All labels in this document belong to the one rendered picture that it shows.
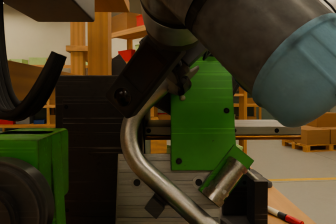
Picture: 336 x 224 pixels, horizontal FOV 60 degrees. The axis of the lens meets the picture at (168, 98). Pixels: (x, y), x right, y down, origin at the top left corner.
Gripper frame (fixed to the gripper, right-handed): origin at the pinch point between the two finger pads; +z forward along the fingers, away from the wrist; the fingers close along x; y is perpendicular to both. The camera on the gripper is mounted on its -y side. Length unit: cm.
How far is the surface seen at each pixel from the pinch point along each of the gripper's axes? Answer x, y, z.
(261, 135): -20.1, 10.4, 15.1
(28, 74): 29.9, -17.9, 20.2
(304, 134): -154, 245, 538
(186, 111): -6.0, -0.1, 2.5
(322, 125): -180, 308, 581
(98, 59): 44, 3, 71
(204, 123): -9.7, 0.6, 2.5
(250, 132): -17.8, 9.0, 14.7
